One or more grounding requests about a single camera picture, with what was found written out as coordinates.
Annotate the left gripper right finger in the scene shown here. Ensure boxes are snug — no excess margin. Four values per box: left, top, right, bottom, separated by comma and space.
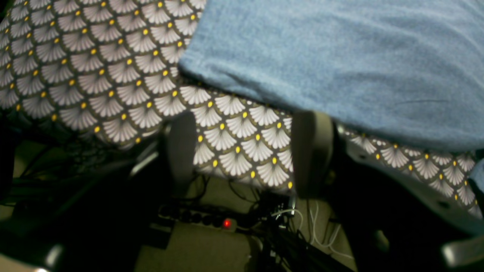
291, 111, 483, 272

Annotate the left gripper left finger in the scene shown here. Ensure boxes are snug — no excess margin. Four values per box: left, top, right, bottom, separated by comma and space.
1, 112, 197, 272

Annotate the blue T-shirt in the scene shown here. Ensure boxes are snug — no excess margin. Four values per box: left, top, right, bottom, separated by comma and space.
178, 0, 484, 191

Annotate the black power strip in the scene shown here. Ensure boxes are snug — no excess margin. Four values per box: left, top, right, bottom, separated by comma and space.
158, 204, 238, 232

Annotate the fan-patterned tablecloth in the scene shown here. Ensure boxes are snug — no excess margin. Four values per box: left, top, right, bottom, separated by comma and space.
1, 0, 483, 218

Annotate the white cable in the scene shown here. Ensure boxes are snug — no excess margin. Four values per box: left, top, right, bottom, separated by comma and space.
271, 200, 356, 261

